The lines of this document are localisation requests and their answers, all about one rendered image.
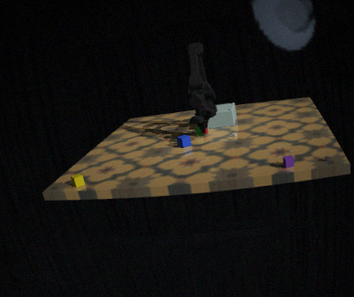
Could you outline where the small yellow block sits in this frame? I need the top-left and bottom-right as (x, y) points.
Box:
(70, 174), (85, 187)

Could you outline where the small purple block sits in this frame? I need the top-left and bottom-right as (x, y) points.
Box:
(283, 155), (294, 168)

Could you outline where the blue block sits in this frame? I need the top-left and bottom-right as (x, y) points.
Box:
(177, 135), (191, 148)

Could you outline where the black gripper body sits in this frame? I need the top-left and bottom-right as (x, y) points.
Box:
(189, 102), (208, 124)

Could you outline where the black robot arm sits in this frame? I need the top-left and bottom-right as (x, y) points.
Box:
(187, 42), (217, 117)

